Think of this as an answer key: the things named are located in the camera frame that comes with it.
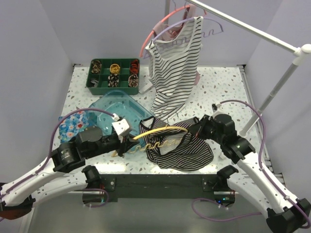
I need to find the teal transparent plastic bin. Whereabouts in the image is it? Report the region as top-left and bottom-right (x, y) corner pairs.
(86, 90), (155, 136)

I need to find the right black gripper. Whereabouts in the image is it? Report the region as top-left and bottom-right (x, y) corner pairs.
(188, 115), (224, 145)

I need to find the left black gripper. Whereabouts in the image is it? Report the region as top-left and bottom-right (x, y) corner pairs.
(86, 132), (140, 159)

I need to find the grey black rolled sock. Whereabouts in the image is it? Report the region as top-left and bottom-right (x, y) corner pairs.
(90, 79), (99, 88)

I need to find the pink plastic hanger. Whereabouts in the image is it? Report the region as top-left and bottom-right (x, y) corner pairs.
(139, 4), (196, 58)

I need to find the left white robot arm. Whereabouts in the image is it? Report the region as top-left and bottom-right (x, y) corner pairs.
(0, 126), (139, 220)

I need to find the white clothes rack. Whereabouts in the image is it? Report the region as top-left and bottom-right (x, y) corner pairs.
(139, 0), (311, 136)

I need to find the black beige patterned sock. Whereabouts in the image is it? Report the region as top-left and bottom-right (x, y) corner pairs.
(107, 74), (119, 87)

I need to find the green compartment organizer tray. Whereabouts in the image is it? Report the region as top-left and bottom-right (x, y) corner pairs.
(86, 58), (140, 95)

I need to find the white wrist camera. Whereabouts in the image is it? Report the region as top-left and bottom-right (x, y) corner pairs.
(112, 118), (132, 136)
(212, 103), (224, 117)

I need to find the yellow plastic hanger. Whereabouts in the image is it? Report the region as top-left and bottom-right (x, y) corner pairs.
(111, 125), (189, 158)

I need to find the brown patterned rolled sock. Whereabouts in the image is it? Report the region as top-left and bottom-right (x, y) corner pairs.
(91, 60), (102, 74)

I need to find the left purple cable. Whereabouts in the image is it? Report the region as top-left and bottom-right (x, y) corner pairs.
(0, 108), (121, 223)

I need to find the purple plastic hanger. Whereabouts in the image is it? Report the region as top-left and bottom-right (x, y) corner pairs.
(139, 17), (224, 58)

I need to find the brown white patterned sock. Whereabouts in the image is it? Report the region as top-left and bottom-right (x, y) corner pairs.
(128, 74), (138, 87)

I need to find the red black rolled sock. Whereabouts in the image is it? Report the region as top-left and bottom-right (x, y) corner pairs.
(129, 59), (139, 74)

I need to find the yellow rolled sock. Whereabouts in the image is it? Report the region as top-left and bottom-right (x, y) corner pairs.
(109, 63), (121, 74)

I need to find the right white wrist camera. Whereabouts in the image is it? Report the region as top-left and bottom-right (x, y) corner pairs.
(212, 103), (224, 117)

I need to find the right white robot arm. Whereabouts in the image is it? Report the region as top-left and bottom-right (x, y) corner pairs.
(188, 114), (311, 233)

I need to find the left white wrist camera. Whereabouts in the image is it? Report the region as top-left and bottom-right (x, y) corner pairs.
(112, 118), (132, 136)

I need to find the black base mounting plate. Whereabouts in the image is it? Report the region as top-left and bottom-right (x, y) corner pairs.
(72, 173), (245, 203)

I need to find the blue floral folded cloth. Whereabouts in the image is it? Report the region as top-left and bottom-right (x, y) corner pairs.
(58, 111), (93, 143)

